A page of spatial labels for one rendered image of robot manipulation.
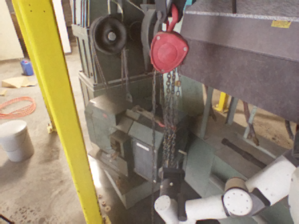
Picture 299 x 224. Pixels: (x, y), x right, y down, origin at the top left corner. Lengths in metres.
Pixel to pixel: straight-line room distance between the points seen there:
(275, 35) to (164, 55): 0.56
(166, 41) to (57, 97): 0.49
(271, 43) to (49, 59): 0.97
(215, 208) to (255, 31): 0.85
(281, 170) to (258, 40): 0.67
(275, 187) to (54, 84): 0.82
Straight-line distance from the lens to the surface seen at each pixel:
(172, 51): 0.75
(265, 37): 1.11
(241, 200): 0.66
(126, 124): 1.27
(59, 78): 0.82
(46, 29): 0.78
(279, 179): 0.67
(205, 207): 0.72
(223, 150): 1.48
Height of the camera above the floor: 1.53
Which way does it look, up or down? 31 degrees down
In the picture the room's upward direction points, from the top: straight up
